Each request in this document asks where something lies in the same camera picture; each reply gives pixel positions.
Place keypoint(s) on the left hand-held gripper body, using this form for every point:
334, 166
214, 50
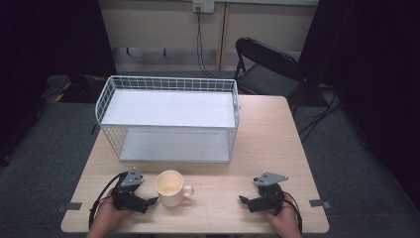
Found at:
127, 191

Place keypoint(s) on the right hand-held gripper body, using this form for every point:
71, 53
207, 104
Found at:
269, 193

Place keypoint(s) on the cream white mug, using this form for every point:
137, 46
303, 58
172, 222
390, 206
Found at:
170, 188

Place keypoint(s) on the person's right hand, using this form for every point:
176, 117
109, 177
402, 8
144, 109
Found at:
284, 219

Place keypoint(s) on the person's left hand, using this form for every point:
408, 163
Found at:
107, 216

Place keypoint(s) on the grey tape strip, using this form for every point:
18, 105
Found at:
70, 207
319, 203

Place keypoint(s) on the black folding chair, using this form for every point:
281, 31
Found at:
267, 72

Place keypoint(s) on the black curtain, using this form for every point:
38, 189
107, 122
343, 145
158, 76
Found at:
369, 82
49, 59

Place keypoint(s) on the white wall socket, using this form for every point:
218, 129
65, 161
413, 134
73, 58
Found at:
203, 6

